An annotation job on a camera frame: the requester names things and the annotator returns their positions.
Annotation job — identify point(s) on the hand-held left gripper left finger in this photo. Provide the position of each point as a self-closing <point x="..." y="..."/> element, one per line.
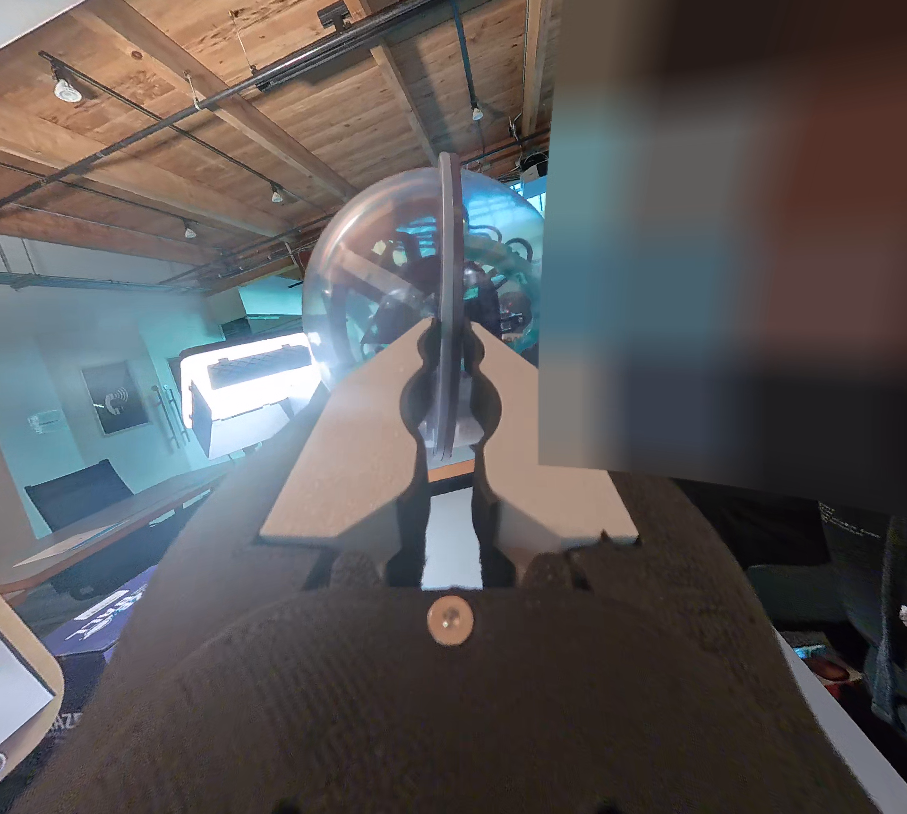
<point x="347" y="474"/>

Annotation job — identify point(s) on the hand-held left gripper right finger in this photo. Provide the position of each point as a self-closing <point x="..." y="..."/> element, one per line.
<point x="560" y="502"/>

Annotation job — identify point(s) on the clear maze ball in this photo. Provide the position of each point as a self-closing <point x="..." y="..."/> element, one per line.
<point x="383" y="276"/>

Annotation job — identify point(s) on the maze ball box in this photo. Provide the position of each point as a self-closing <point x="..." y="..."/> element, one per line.
<point x="99" y="616"/>

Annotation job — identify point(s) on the bright whiteboard screen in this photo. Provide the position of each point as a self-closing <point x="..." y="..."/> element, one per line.
<point x="248" y="382"/>

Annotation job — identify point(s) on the long office table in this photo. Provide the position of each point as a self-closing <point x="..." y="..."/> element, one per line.
<point x="99" y="531"/>

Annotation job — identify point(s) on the person's black clothing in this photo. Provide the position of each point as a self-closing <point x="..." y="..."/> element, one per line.
<point x="865" y="587"/>

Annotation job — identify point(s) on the instruction sheet board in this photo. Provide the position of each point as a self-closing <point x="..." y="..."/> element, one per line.
<point x="21" y="687"/>

